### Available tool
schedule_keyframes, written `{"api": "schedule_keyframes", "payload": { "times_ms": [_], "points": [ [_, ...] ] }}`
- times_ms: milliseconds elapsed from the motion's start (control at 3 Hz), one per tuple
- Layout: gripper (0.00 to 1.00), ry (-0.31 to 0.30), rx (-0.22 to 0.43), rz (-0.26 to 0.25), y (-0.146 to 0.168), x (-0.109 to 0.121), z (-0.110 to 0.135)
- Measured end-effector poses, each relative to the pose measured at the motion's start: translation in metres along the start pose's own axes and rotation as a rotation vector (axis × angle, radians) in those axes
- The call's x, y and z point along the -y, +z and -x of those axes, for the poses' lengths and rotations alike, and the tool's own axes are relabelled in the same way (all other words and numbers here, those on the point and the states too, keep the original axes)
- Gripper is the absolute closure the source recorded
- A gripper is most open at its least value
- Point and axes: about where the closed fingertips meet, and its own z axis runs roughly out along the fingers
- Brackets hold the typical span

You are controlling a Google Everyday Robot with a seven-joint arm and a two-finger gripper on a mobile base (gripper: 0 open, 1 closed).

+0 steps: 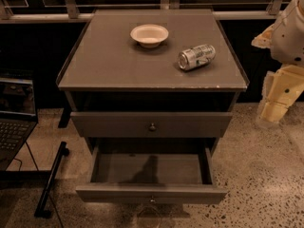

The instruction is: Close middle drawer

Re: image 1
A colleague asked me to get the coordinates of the black laptop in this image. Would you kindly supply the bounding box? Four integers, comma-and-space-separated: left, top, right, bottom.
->
0, 78, 38, 171

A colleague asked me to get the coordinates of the drawer with knob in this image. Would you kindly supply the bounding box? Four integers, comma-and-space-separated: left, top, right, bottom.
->
70, 112, 232, 138
76, 149, 227, 204

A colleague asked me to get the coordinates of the dark grey drawer cabinet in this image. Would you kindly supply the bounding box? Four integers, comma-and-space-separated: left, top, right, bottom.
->
57, 9, 248, 153

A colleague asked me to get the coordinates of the white paper bowl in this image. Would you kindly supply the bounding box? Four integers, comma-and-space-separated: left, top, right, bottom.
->
130, 24, 169, 48

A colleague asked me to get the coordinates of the silver soda can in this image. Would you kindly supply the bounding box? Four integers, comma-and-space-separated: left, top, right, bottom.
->
178, 45, 216, 71

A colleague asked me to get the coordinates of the black table leg frame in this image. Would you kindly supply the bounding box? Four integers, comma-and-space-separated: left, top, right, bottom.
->
34, 142, 69, 219

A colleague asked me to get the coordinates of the metal window railing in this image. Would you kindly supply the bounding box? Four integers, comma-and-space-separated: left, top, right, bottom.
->
0, 0, 291, 23

